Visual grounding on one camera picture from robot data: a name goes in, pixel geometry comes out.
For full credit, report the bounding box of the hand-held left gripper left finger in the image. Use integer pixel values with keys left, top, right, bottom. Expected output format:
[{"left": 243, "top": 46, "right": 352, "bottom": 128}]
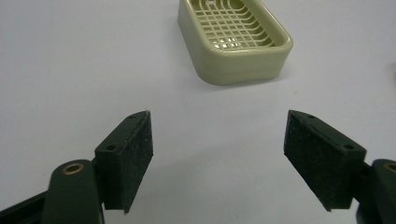
[{"left": 93, "top": 110, "right": 154, "bottom": 215}]

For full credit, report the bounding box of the pale green soap dish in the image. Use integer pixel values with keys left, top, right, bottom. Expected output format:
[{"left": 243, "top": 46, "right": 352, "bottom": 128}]
[{"left": 177, "top": 0, "right": 294, "bottom": 87}]

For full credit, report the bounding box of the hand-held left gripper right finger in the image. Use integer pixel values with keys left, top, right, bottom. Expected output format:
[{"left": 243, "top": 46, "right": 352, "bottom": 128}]
[{"left": 283, "top": 109, "right": 368, "bottom": 213}]

